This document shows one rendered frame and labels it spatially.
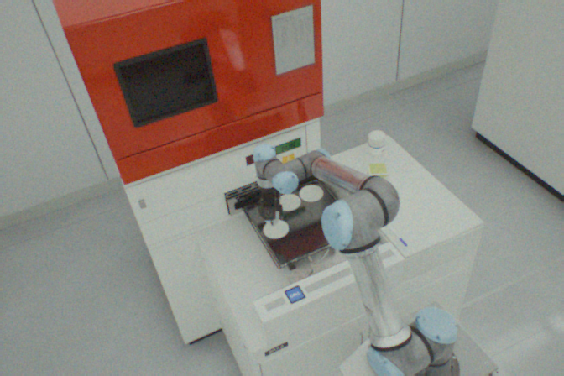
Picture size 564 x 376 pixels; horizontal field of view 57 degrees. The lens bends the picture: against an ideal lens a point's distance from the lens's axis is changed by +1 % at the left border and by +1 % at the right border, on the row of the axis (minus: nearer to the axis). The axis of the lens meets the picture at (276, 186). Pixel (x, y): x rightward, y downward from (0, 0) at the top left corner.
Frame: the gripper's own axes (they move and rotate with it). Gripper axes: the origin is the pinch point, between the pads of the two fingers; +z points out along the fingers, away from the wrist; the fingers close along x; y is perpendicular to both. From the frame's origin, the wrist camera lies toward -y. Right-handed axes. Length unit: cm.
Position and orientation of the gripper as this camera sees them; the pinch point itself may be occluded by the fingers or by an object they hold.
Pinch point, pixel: (272, 225)
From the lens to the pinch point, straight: 194.3
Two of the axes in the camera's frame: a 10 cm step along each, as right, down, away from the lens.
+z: 0.8, 7.3, 6.8
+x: -9.9, 0.2, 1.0
